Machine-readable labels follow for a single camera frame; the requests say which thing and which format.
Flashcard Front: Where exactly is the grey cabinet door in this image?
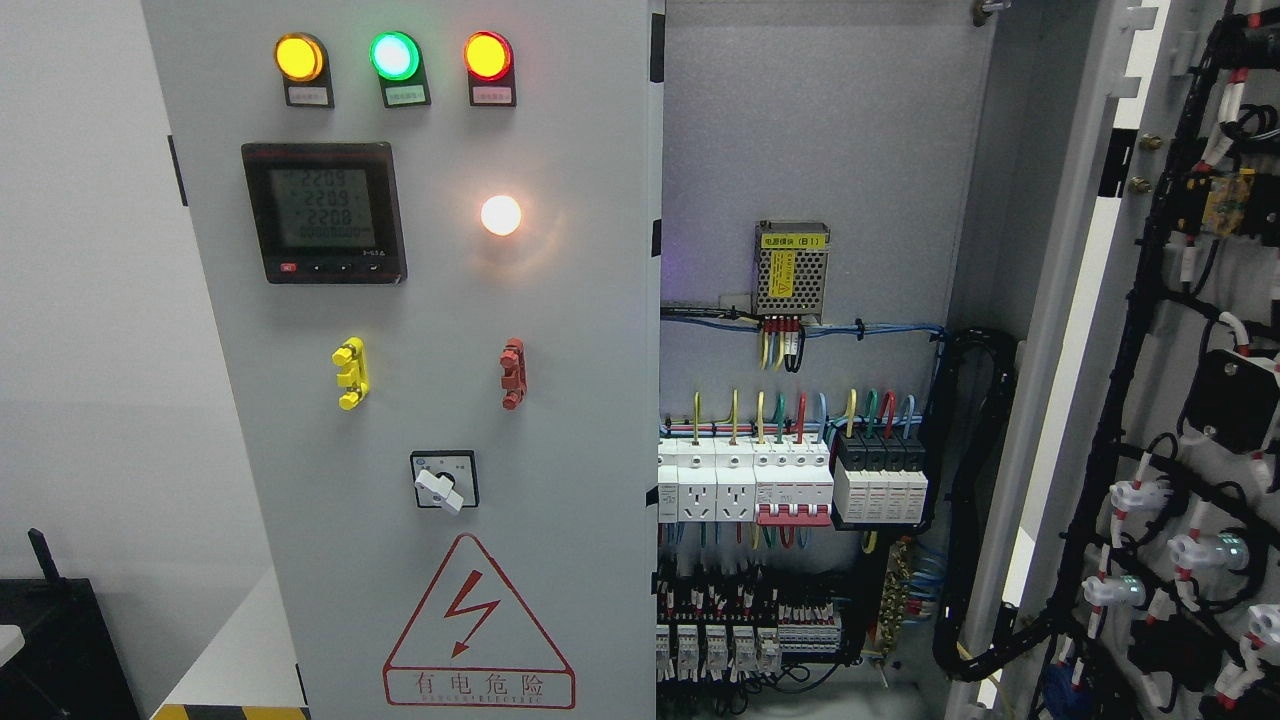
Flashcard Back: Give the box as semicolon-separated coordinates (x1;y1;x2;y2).
950;1;1277;719
143;1;663;719

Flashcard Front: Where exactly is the metal mesh power supply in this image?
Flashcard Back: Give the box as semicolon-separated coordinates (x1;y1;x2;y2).
753;220;829;319

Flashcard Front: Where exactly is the black digital power meter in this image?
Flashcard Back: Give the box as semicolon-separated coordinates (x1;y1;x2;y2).
241;142;407;284

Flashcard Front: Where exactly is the yellow indicator light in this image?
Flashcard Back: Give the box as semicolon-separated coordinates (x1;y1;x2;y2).
274;32;326;83

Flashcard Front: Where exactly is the lower relay terminal row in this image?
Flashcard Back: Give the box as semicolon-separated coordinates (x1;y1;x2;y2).
652;565;852;684

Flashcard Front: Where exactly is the black box with antenna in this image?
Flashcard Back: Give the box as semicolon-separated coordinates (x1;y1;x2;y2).
1;528;140;719

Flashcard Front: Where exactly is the yellow terminal post block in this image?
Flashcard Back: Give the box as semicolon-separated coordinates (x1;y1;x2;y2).
332;336;370;411

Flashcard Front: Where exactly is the white glowing indicator light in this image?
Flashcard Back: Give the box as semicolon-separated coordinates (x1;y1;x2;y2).
480;193;524;237

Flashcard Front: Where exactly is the red indicator light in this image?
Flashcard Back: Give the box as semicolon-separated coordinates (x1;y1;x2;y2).
463;31;515;82

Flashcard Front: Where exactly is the red electric hazard sticker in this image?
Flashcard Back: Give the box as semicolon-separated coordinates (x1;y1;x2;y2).
381;533;576;710

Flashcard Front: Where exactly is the black corrugated cable conduit right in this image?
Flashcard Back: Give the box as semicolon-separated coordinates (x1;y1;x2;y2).
918;325;1061;683

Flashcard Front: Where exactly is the red terminal post block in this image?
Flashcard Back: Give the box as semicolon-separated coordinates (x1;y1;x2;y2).
499;337;529;411

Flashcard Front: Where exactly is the black surge protector block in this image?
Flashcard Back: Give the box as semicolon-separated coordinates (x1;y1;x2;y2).
832;432;933;532

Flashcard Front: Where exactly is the white socket and breaker row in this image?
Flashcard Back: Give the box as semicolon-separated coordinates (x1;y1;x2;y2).
655;434;835;527

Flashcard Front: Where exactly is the green indicator light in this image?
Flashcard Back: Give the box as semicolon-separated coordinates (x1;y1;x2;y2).
369;31;421;82

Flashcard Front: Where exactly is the white rotary selector switch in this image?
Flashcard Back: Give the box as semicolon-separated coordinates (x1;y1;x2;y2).
410;450;480;516

